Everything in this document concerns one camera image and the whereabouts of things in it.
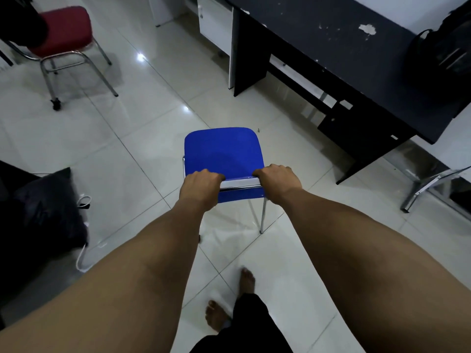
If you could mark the person's left hand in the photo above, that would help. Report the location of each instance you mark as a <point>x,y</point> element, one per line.
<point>198,189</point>

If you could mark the person's right hand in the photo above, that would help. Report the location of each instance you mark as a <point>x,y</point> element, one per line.
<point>279,183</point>

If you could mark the person's left fingers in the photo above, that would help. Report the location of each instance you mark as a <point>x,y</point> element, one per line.
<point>209,175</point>

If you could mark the person's right fingers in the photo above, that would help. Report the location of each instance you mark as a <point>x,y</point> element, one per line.
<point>270,170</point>

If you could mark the blue chair with chrome frame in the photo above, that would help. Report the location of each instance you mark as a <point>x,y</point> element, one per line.
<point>226,154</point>

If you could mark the person's right forearm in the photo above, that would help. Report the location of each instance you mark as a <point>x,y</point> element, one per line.
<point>368,268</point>

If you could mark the person's left forearm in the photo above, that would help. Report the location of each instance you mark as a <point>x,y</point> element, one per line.
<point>110,283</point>

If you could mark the person's right foot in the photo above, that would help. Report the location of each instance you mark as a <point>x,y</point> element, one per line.
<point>247,281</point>

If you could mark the person's foot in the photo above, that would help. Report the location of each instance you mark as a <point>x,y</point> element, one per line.
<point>216,315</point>
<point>247,281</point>

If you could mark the black desk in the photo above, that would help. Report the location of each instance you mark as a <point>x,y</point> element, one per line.
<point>342,66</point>

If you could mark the person's left foot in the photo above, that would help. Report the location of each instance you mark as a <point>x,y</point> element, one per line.
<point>216,315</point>

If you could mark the white cabinet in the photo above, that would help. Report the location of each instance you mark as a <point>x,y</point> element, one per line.
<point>215,23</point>

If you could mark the person's black trousers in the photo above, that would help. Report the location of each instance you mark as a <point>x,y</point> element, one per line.
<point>244,327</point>

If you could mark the chrome chair leg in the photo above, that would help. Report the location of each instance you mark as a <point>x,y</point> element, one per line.
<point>428,189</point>

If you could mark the black plastic bag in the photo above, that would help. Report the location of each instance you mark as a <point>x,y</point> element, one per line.
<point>46,213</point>

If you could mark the black backpack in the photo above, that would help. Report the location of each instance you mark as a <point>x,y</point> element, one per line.
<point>443,60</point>

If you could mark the black garment on chair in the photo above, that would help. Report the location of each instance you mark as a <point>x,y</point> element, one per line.
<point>20,20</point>

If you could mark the red chair with chrome frame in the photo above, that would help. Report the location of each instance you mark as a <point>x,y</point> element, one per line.
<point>64,36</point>

